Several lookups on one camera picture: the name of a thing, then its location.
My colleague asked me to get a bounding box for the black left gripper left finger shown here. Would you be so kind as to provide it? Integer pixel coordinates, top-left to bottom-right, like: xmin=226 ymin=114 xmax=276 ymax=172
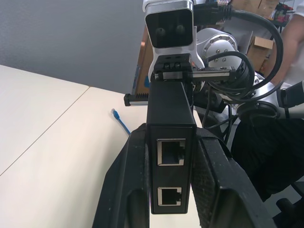
xmin=92 ymin=123 xmax=152 ymax=228

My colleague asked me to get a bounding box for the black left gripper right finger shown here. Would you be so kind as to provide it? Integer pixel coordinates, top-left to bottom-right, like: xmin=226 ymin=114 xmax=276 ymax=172
xmin=191 ymin=127 xmax=276 ymax=228

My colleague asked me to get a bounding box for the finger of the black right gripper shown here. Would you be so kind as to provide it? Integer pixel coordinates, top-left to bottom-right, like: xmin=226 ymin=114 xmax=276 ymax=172
xmin=123 ymin=93 xmax=150 ymax=107

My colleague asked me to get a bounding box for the small black Ethernet port box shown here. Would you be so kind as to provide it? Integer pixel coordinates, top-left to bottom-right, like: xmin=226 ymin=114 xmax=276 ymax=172
xmin=145 ymin=80 xmax=198 ymax=215

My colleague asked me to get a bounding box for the brown box with blue print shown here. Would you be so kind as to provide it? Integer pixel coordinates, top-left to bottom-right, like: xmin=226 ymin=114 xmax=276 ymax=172
xmin=132 ymin=23 xmax=155 ymax=94

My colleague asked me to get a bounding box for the brown cardboard box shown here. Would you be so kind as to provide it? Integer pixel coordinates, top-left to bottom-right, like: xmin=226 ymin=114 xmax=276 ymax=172
xmin=246 ymin=35 xmax=277 ymax=72
xmin=231 ymin=0 xmax=279 ymax=20

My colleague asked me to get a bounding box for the person in white shirt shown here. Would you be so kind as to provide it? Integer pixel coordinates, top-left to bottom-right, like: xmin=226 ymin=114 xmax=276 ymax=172
xmin=231 ymin=0 xmax=304 ymax=202

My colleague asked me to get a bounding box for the blue Ethernet cable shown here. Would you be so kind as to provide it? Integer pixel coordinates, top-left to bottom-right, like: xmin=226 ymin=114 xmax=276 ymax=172
xmin=111 ymin=108 xmax=132 ymax=136

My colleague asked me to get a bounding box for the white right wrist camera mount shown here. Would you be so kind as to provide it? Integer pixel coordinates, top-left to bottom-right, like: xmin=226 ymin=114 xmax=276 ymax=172
xmin=142 ymin=0 xmax=205 ymax=84

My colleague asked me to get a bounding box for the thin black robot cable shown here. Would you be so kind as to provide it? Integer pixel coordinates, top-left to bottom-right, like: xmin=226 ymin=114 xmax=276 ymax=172
xmin=201 ymin=51 xmax=257 ymax=143

